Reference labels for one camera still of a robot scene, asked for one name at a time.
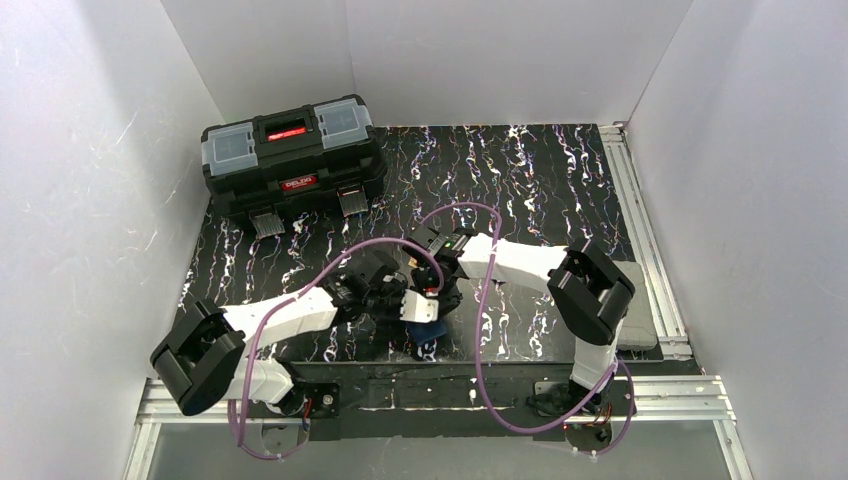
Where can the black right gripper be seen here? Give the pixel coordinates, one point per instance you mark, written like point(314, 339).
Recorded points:
point(427, 281)

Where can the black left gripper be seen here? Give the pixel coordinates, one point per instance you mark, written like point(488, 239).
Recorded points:
point(411, 328)

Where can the navy blue card holder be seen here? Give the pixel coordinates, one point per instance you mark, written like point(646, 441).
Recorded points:
point(426, 333)

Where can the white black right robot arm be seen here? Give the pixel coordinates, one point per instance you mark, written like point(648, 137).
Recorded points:
point(590, 291)

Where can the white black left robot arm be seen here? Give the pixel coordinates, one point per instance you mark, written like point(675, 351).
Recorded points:
point(203, 359)

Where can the black red toolbox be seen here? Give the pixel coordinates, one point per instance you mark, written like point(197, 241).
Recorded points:
point(314, 157)

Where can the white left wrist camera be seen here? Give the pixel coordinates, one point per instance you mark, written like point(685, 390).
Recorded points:
point(418, 309)

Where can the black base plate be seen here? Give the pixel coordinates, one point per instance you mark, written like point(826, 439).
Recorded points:
point(371, 400)

